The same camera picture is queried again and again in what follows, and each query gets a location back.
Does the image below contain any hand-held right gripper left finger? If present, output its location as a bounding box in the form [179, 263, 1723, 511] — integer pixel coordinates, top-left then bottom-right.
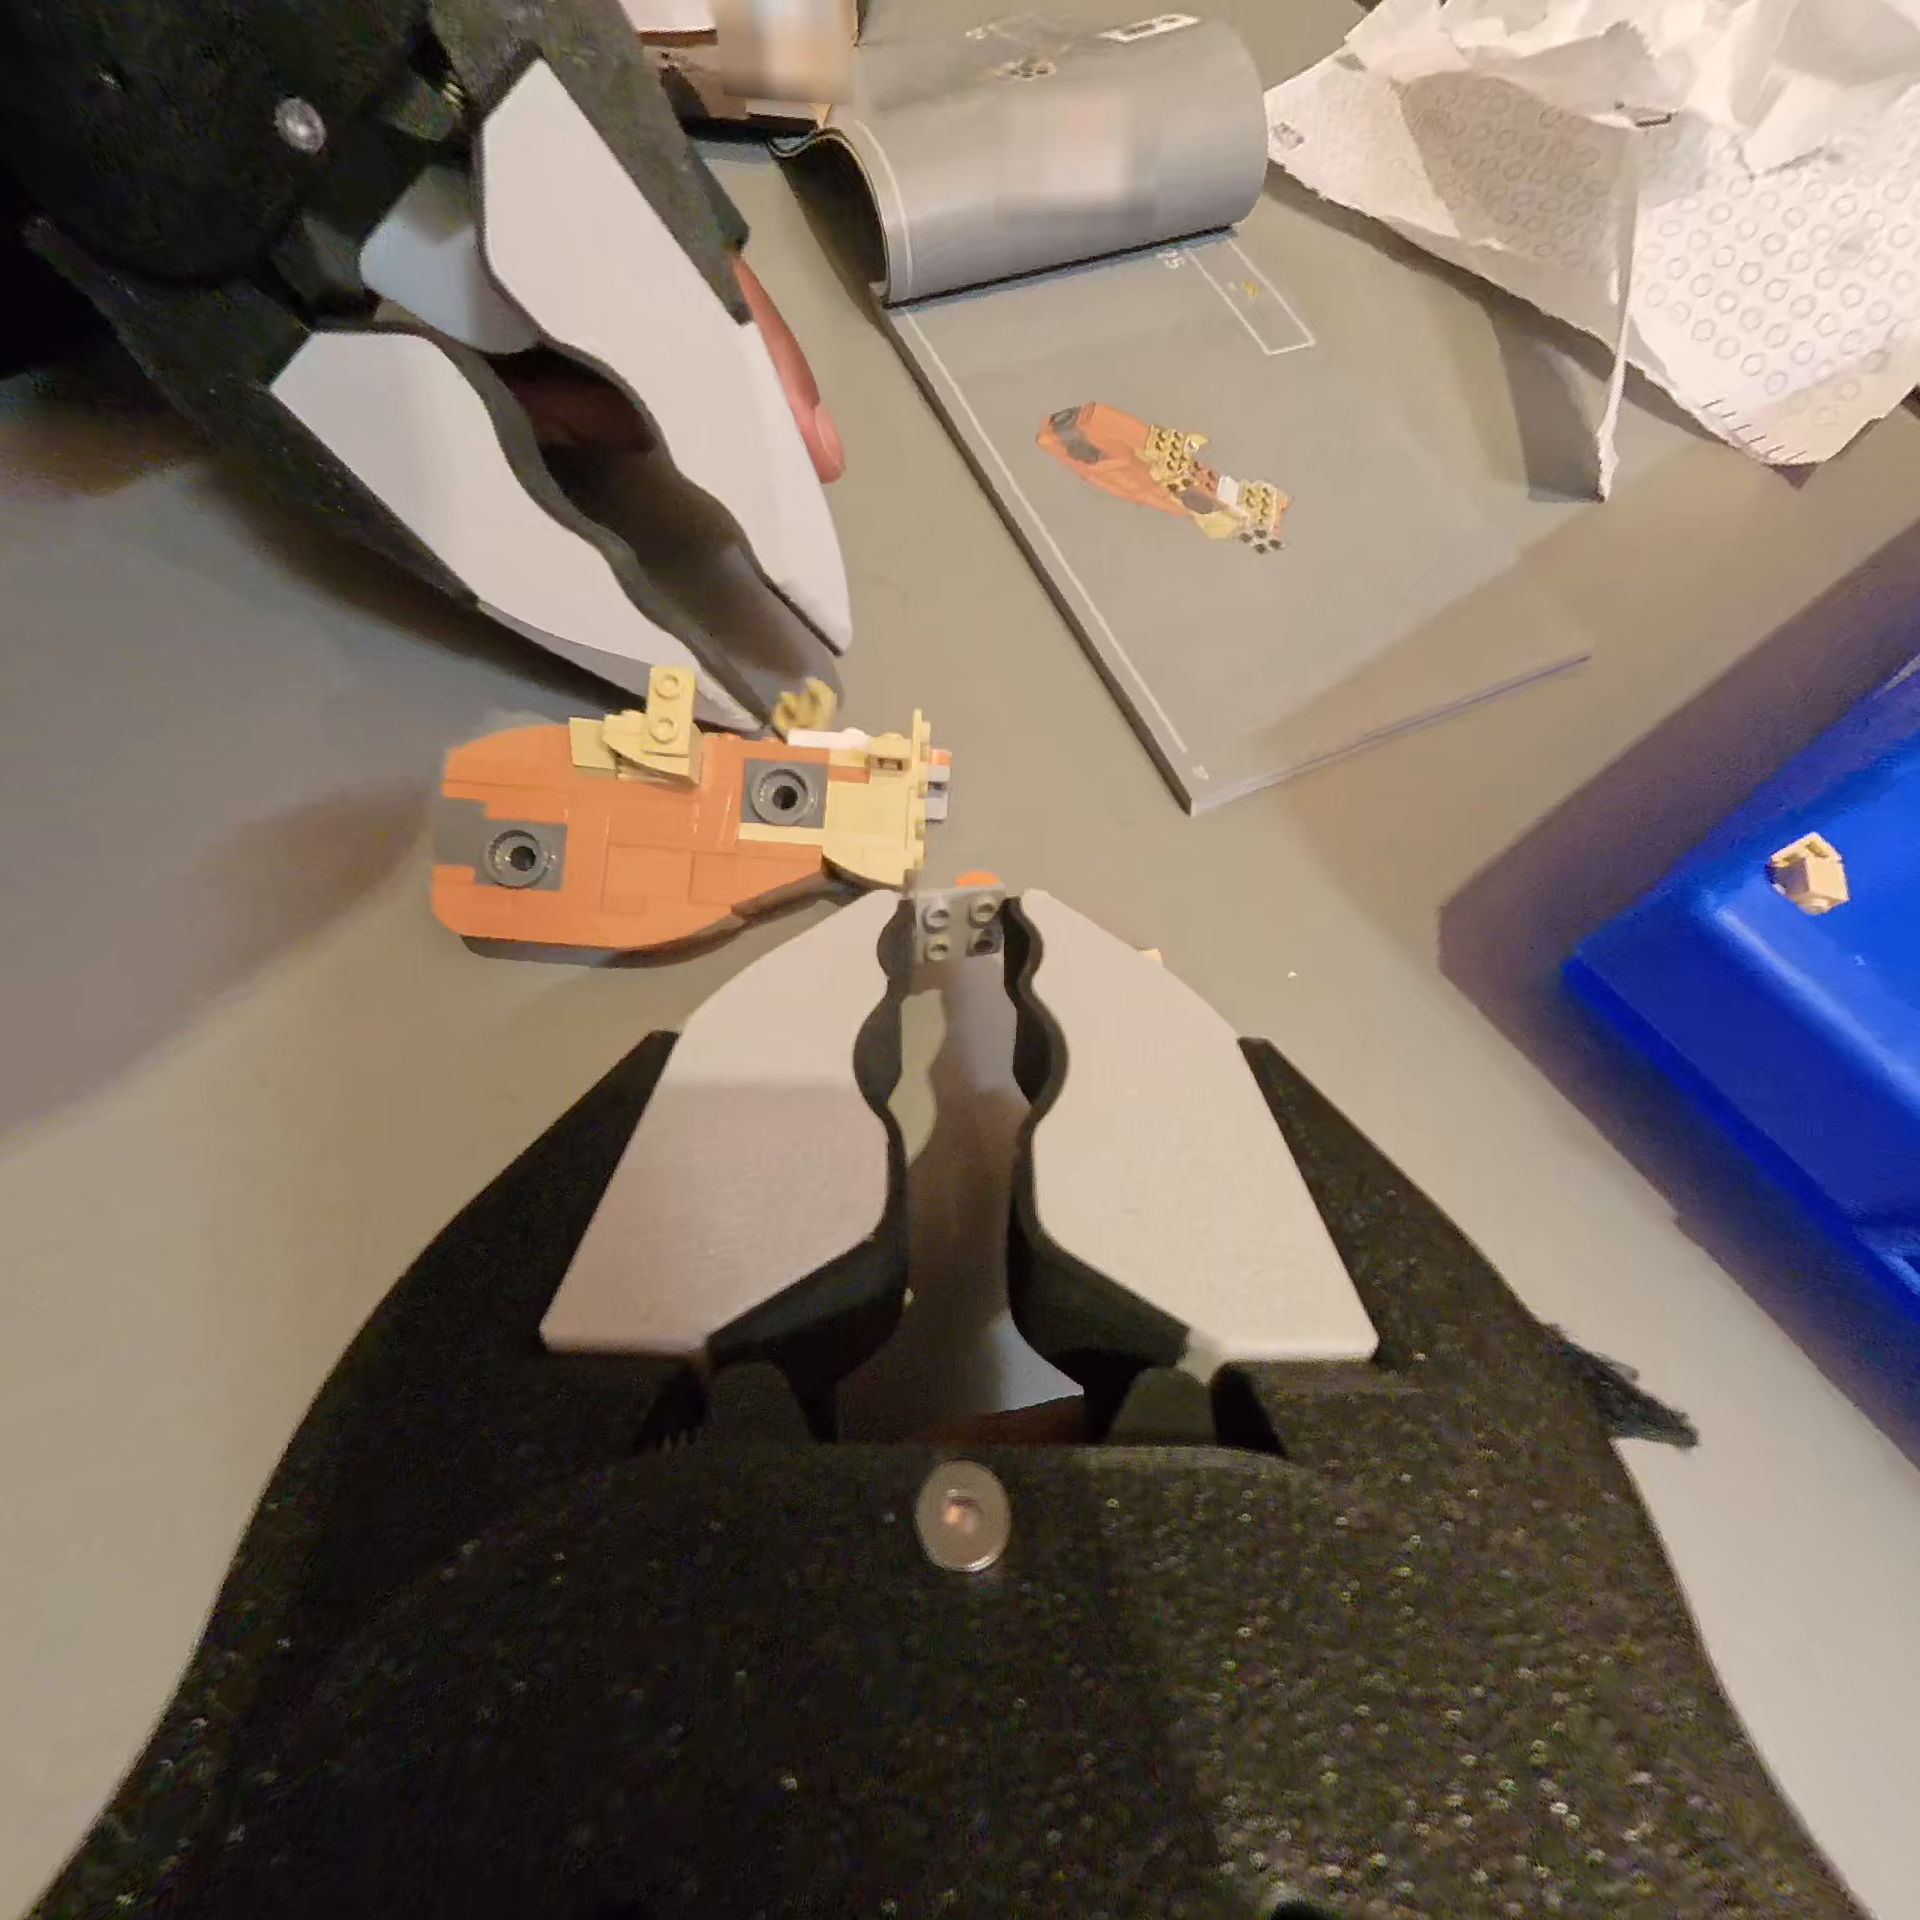
[537, 891, 913, 1367]

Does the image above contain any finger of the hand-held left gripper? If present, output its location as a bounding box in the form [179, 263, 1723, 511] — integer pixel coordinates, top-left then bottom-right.
[267, 330, 769, 735]
[471, 56, 857, 656]

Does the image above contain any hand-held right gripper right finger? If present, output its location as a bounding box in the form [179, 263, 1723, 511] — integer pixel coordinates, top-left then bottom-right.
[1008, 886, 1383, 1368]

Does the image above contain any brown tan brick model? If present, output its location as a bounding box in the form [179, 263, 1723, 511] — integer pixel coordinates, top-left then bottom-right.
[430, 667, 961, 962]

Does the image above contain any small grey orange brick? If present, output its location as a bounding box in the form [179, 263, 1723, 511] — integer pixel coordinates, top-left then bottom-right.
[903, 867, 1011, 965]

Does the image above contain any blue plastic bin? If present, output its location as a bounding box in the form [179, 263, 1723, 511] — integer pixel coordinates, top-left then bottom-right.
[1559, 651, 1920, 1322]

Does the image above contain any person's left hand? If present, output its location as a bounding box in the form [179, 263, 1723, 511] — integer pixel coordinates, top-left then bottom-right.
[732, 251, 846, 485]

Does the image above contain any grey instruction booklet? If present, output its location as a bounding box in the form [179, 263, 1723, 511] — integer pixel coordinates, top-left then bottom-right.
[780, 16, 1595, 815]

